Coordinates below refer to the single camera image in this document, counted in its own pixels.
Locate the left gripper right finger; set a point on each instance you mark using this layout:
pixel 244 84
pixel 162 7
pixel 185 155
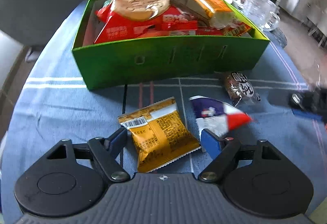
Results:
pixel 223 151

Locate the blue white red packet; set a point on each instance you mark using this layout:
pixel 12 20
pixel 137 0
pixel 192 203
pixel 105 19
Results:
pixel 215 119

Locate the green cardboard box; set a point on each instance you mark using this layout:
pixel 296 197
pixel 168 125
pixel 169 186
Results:
pixel 144 60

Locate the yellow small snack packet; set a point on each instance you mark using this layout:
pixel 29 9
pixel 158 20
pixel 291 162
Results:
pixel 159 135

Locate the blue striped tablecloth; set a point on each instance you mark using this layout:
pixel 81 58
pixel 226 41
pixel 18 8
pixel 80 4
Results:
pixel 55 104

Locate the dark round side table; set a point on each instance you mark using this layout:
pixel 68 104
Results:
pixel 280 37

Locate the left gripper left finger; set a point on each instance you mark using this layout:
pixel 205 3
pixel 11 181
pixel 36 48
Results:
pixel 105 151

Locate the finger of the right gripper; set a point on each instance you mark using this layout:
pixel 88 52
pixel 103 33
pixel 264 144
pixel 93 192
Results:
pixel 309 104

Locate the brown round pastry packet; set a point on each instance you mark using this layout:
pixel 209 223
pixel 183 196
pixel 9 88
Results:
pixel 239 89

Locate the orange biscuit pack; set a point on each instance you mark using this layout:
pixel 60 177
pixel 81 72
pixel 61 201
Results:
pixel 218 14

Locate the red cracker bag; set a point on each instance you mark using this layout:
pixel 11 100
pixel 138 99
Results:
pixel 131 19

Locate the glass pitcher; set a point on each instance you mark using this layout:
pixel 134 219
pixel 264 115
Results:
pixel 262 13

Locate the green snack bag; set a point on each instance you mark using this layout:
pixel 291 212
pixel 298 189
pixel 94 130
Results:
pixel 106 3

